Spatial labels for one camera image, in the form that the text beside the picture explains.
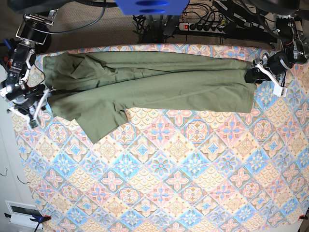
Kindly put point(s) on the lower right orange clamp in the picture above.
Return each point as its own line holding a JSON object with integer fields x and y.
{"x": 304, "y": 217}

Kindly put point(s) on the white power strip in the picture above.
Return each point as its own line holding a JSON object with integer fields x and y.
{"x": 201, "y": 28}

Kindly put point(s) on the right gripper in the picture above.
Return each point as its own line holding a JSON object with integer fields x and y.
{"x": 24, "y": 95}

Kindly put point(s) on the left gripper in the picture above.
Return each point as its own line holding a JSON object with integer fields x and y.
{"x": 278, "y": 64}

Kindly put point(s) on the lower left table clamp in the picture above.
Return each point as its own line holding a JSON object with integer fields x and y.
{"x": 39, "y": 218}

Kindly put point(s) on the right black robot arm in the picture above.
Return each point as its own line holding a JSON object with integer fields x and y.
{"x": 33, "y": 33}

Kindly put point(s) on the olive green t-shirt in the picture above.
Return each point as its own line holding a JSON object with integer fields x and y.
{"x": 96, "y": 89}

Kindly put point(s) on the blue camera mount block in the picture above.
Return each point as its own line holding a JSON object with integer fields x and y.
{"x": 152, "y": 7}

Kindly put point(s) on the white wall outlet box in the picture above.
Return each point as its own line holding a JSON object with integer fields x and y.
{"x": 20, "y": 214}

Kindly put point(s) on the patterned tile tablecloth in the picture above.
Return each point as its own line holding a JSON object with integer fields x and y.
{"x": 176, "y": 171}

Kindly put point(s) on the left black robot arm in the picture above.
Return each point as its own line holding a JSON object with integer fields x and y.
{"x": 290, "y": 22}

